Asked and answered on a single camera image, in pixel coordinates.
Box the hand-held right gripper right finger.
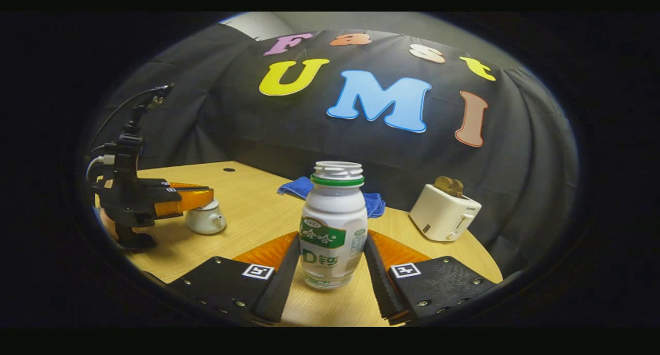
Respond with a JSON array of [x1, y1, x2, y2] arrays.
[[363, 230, 501, 326]]

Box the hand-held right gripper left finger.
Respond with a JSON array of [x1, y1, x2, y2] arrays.
[[168, 231, 302, 326]]

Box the white ceramic teacup with spout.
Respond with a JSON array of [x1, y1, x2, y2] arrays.
[[185, 199, 226, 235]]

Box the white water bottle green label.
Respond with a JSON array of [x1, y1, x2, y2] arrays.
[[300, 161, 369, 291]]

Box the white toaster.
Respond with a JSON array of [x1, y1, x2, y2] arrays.
[[409, 184, 482, 242]]

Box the blue towel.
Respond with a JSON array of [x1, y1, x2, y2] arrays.
[[277, 176, 386, 218]]

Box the toasted bread slices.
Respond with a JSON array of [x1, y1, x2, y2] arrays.
[[433, 176, 465, 198]]

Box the white cable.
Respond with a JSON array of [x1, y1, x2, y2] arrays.
[[85, 155, 116, 181]]

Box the black cable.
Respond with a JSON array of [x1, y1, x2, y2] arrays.
[[89, 86, 171, 149]]

